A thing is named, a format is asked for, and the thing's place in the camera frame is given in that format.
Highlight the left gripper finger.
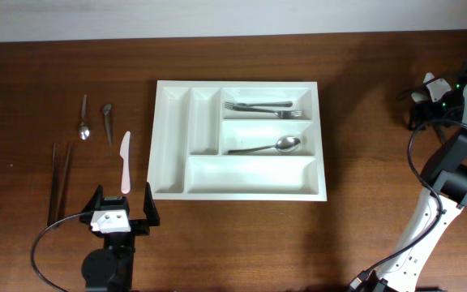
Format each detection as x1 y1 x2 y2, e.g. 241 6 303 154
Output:
82 185 103 213
143 182 160 225

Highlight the white plastic knife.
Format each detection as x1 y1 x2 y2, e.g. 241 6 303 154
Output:
119 131 131 194

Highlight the silver tablespoon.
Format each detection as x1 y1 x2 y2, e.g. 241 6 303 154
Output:
227 136 302 154

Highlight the silver fork with round handle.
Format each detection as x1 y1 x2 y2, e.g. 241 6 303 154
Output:
224 101 293 108

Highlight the silver fork slanted handle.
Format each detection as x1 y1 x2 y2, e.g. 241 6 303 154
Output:
233 106 302 119

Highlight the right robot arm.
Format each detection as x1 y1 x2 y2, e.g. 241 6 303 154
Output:
347 59 467 292

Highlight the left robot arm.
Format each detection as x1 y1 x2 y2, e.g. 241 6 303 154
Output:
79 184 161 292

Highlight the small silver teaspoon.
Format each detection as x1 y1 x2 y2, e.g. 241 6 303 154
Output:
79 95 90 140

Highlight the small dark teaspoon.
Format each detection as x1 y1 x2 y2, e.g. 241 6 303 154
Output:
101 104 112 146

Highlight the white plastic cutlery tray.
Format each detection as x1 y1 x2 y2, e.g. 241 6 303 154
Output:
147 80 327 201

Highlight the left black cable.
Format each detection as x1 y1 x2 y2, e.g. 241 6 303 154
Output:
30 212 92 292

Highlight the black cable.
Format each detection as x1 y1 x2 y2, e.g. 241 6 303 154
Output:
30 212 92 292
354 72 467 285

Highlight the right black cable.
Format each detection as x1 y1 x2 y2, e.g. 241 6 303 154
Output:
354 72 467 285

